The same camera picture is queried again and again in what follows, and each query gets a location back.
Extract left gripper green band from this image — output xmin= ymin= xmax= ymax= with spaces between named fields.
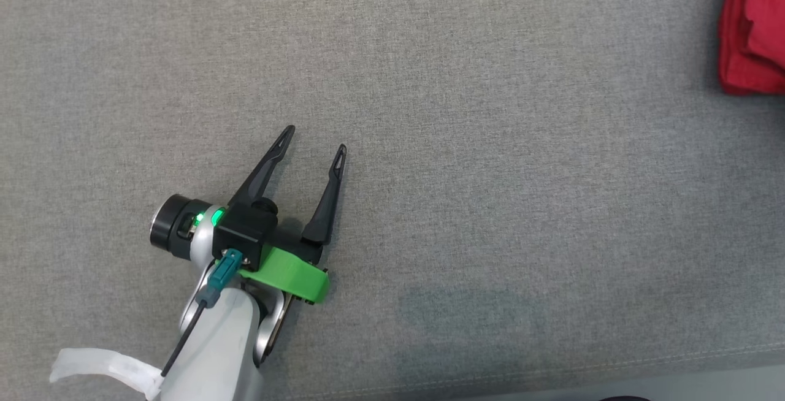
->
xmin=228 ymin=125 xmax=348 ymax=305

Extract red shorts with white stripes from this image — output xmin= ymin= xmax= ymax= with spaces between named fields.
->
xmin=719 ymin=0 xmax=785 ymax=96

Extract grey fabric sofa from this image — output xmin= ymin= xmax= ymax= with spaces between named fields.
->
xmin=0 ymin=0 xmax=785 ymax=401

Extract translucent white tape strip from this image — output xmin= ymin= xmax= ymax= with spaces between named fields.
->
xmin=49 ymin=347 xmax=163 ymax=400

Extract left black cable teal plug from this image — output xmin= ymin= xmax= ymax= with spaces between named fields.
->
xmin=161 ymin=249 xmax=244 ymax=378

